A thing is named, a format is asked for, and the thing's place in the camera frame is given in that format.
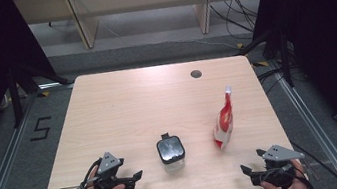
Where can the black metal stand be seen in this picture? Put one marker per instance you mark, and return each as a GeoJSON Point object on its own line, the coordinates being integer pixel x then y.
{"type": "Point", "coordinates": [15, 97]}
{"type": "Point", "coordinates": [285, 57]}

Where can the glass jar with black lid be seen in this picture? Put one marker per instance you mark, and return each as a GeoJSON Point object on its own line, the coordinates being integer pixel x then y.
{"type": "Point", "coordinates": [170, 148]}

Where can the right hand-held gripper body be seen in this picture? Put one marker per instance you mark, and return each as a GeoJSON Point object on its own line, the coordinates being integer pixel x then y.
{"type": "Point", "coordinates": [281, 155]}

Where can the red and white pouch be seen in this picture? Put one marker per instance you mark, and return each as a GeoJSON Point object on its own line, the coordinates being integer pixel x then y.
{"type": "Point", "coordinates": [224, 123]}

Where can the yellow tape piece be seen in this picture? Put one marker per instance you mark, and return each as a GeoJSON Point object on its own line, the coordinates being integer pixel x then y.
{"type": "Point", "coordinates": [261, 64]}
{"type": "Point", "coordinates": [240, 45]}
{"type": "Point", "coordinates": [43, 94]}

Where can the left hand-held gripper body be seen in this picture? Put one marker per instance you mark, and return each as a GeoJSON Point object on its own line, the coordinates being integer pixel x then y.
{"type": "Point", "coordinates": [108, 162]}

